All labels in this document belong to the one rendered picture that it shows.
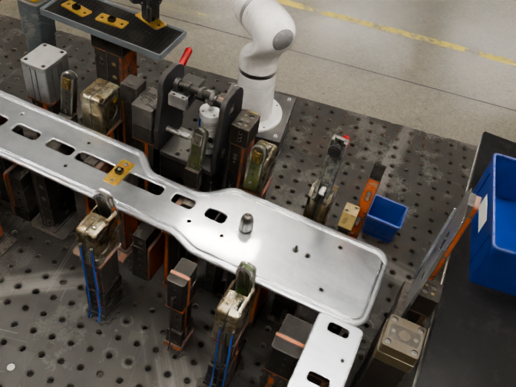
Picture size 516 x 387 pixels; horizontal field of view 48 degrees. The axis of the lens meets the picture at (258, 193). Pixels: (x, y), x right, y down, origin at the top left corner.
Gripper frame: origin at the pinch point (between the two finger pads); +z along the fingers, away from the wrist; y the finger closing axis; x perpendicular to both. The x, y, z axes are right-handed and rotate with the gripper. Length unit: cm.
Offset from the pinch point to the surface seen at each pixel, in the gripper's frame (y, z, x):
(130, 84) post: 11.7, 13.8, 6.1
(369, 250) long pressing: 0, 24, 77
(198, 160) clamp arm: 11.4, 21.7, 31.3
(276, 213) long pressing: 8, 24, 55
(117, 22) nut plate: 2.8, 7.5, -10.4
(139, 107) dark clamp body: 14.0, 16.2, 12.1
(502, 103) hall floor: -240, 125, 43
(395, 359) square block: 20, 21, 97
